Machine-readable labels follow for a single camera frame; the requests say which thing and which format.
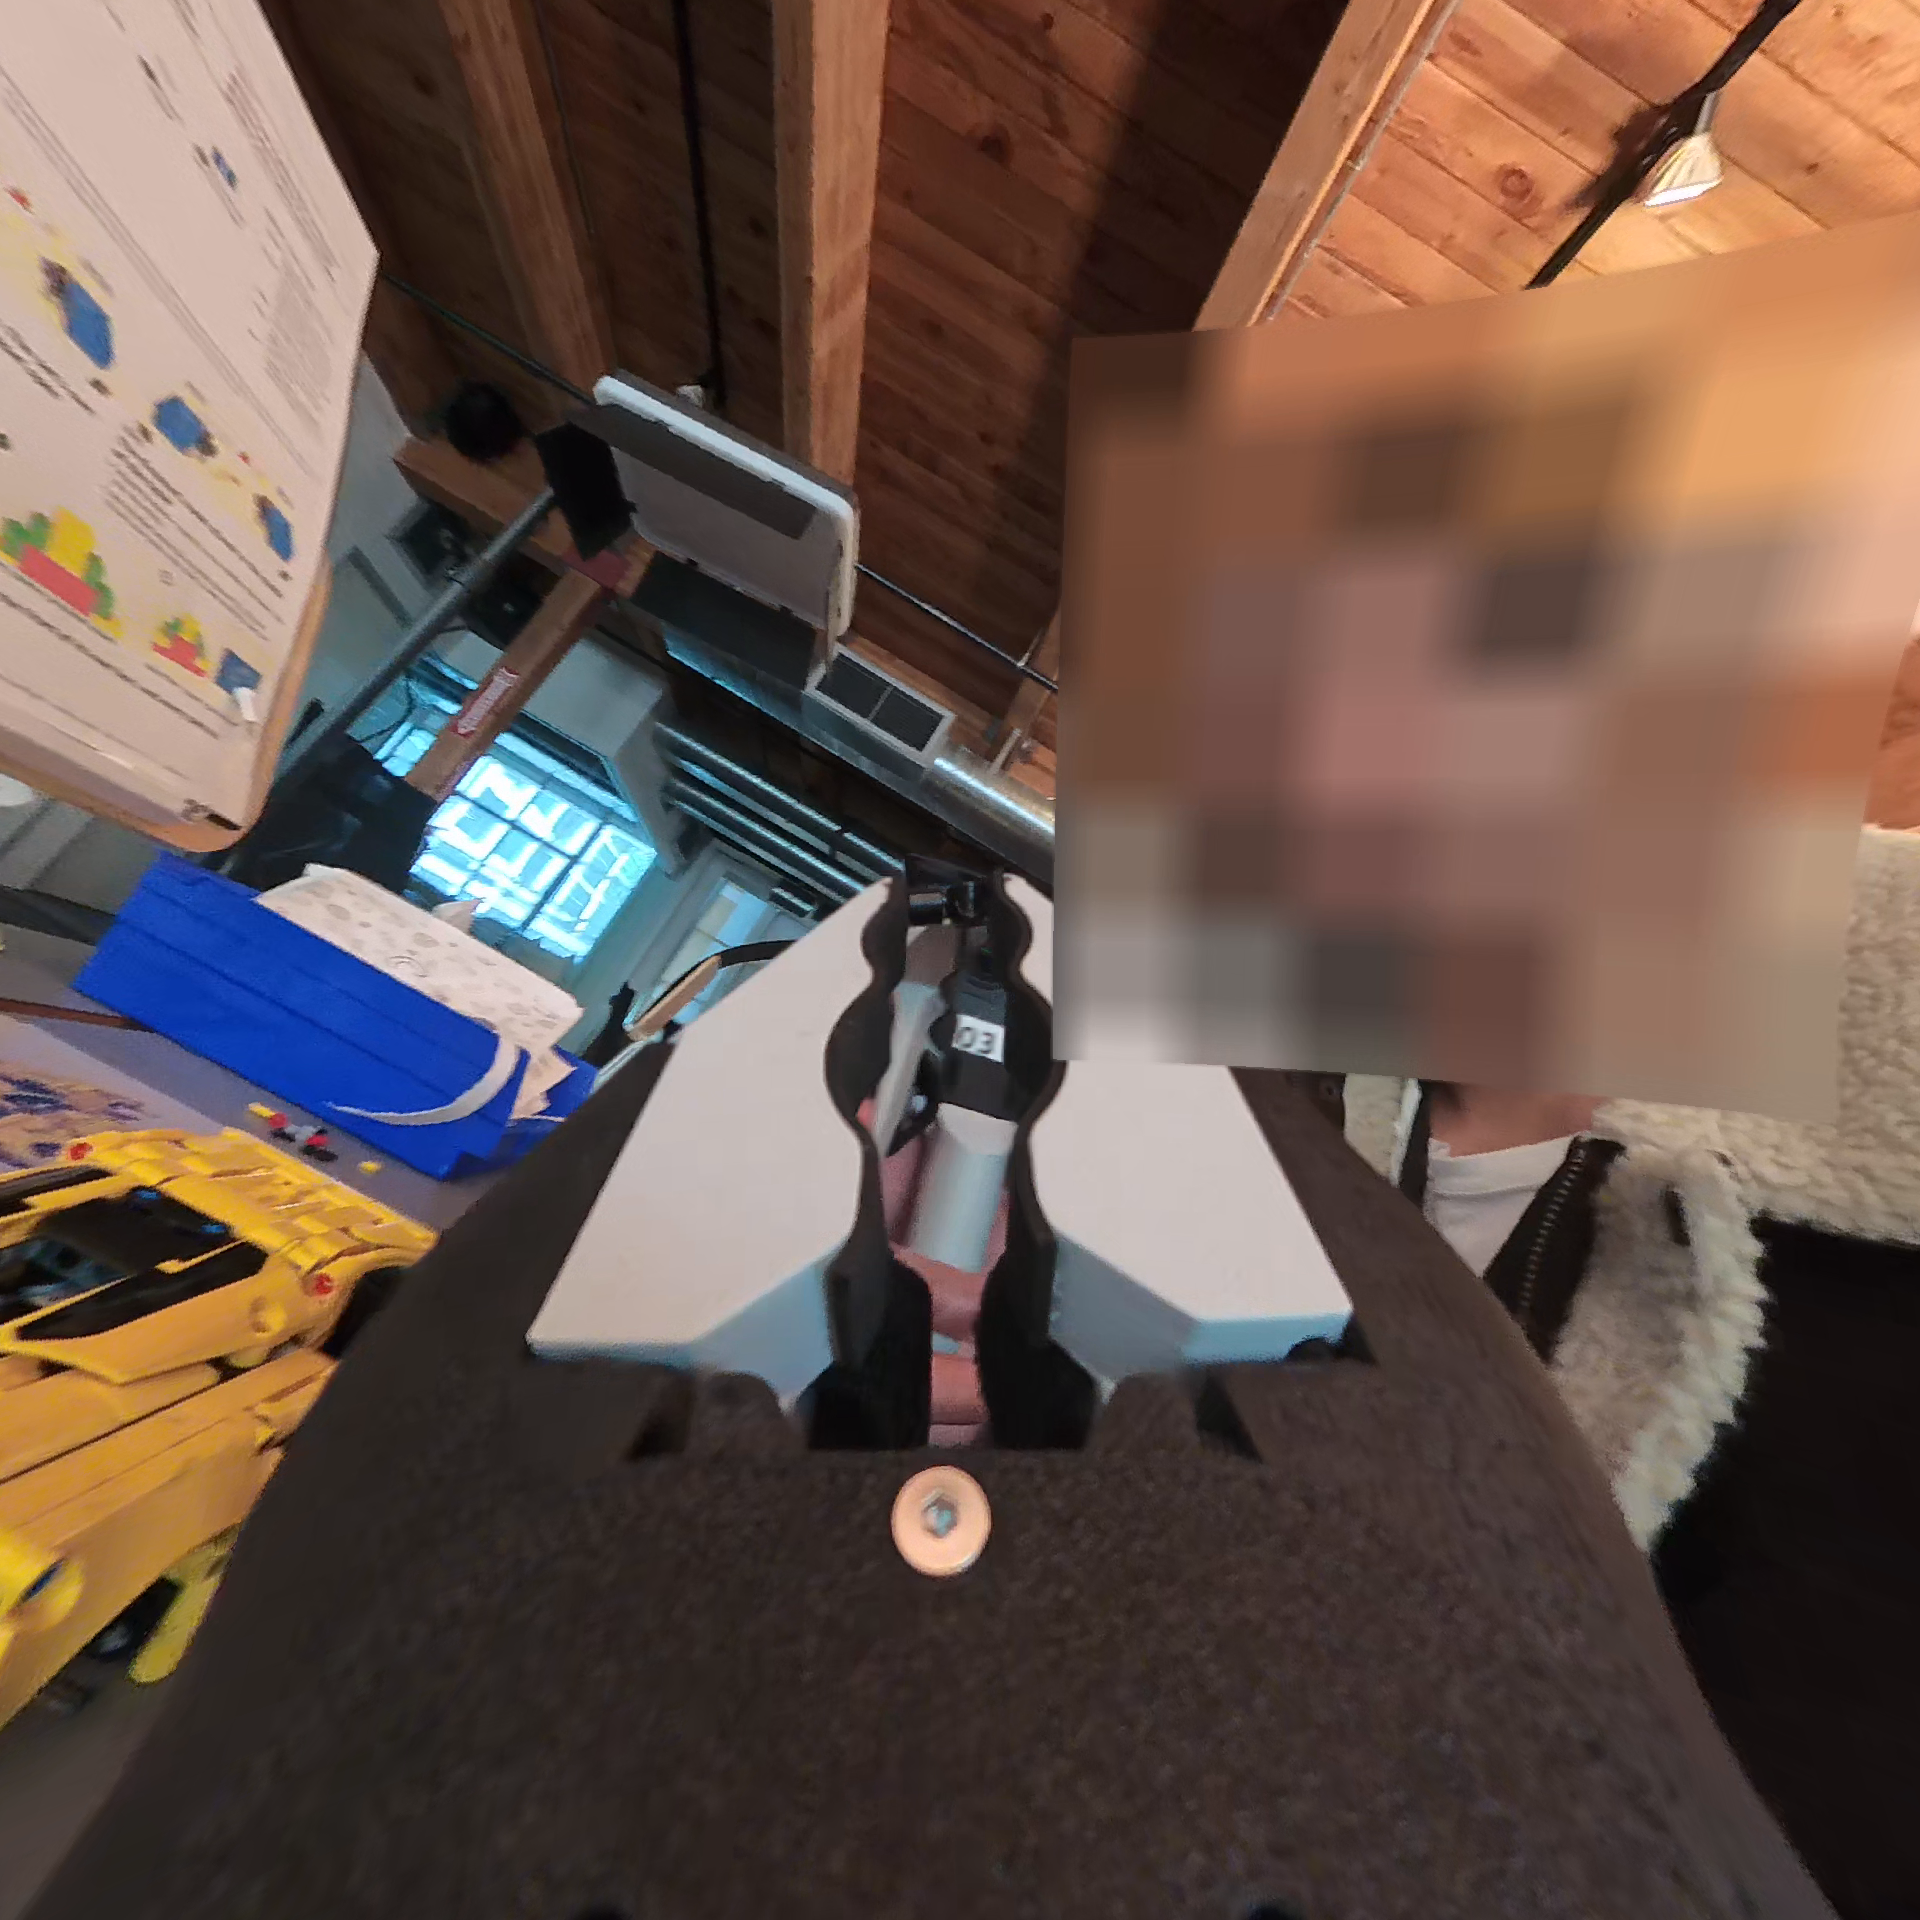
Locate ceiling track light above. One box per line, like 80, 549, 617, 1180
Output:
1640, 88, 1730, 212

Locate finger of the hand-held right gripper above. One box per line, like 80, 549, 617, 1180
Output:
874, 977, 943, 1155

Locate small loose brick pieces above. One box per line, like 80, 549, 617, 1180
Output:
244, 1100, 386, 1181

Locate yellow toy car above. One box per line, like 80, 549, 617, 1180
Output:
0, 1125, 441, 1730

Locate person's right hand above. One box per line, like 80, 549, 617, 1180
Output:
885, 1148, 988, 1443

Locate metal air duct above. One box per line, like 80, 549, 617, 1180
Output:
808, 645, 1060, 890

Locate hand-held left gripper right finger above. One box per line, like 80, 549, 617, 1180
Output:
984, 881, 1360, 1450

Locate person's fleece jacket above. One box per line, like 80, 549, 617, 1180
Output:
1339, 824, 1920, 1920

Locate glass block window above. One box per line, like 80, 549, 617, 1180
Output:
408, 747, 666, 961

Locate white patterned paper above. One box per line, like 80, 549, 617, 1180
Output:
257, 861, 587, 1058

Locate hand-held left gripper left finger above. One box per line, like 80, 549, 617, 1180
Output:
529, 881, 935, 1450

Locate white ceiling-mounted device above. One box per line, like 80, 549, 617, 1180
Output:
539, 373, 860, 669

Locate blue plastic bin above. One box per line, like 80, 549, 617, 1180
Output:
71, 853, 596, 1181

